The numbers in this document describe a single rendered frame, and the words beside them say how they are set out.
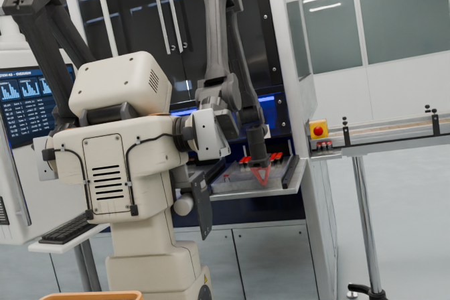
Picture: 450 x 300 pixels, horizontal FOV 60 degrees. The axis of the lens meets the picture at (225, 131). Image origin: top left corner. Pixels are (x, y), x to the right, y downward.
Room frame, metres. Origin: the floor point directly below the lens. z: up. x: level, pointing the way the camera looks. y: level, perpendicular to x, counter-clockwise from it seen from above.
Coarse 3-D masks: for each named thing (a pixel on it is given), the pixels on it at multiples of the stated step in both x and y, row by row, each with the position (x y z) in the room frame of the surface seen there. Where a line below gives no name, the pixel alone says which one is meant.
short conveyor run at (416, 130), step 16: (432, 112) 1.66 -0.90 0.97; (448, 112) 1.59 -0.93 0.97; (336, 128) 1.73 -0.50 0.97; (352, 128) 1.70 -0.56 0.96; (368, 128) 1.76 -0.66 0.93; (384, 128) 1.71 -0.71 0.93; (400, 128) 1.63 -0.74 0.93; (416, 128) 1.60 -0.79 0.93; (432, 128) 1.58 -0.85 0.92; (448, 128) 1.57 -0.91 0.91; (336, 144) 1.70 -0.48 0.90; (352, 144) 1.68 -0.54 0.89; (368, 144) 1.66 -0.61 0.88; (384, 144) 1.64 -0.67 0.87; (400, 144) 1.62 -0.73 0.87; (416, 144) 1.60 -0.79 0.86; (432, 144) 1.59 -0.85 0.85
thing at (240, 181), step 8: (232, 168) 1.64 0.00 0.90; (280, 168) 1.55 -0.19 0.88; (288, 168) 1.47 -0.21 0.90; (232, 176) 1.56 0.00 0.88; (240, 176) 1.54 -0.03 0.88; (248, 176) 1.51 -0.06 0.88; (264, 176) 1.47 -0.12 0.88; (272, 176) 1.45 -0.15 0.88; (280, 176) 1.31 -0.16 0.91; (216, 184) 1.38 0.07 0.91; (224, 184) 1.37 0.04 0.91; (232, 184) 1.36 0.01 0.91; (240, 184) 1.35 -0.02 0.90; (248, 184) 1.34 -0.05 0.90; (256, 184) 1.33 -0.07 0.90; (272, 184) 1.31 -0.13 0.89; (280, 184) 1.30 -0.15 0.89; (216, 192) 1.38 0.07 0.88
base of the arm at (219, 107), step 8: (208, 96) 0.94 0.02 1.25; (200, 104) 0.94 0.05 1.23; (208, 104) 0.91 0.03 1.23; (216, 104) 0.91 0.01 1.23; (224, 104) 0.94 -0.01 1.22; (216, 112) 0.88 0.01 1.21; (224, 112) 0.87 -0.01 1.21; (184, 120) 0.89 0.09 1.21; (224, 120) 0.88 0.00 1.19; (232, 120) 0.88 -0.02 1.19; (224, 128) 0.89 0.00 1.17; (232, 128) 0.89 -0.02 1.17; (232, 136) 0.91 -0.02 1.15
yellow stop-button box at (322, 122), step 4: (316, 120) 1.67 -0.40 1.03; (320, 120) 1.64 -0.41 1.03; (324, 120) 1.62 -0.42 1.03; (312, 124) 1.62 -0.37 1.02; (316, 124) 1.62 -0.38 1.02; (320, 124) 1.61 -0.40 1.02; (324, 124) 1.61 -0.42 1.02; (312, 128) 1.62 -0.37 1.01; (324, 128) 1.61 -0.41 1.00; (312, 132) 1.62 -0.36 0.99; (324, 132) 1.61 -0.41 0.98; (328, 132) 1.67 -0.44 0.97; (312, 136) 1.62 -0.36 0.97; (316, 136) 1.62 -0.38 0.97; (320, 136) 1.61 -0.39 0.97; (324, 136) 1.61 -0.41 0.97
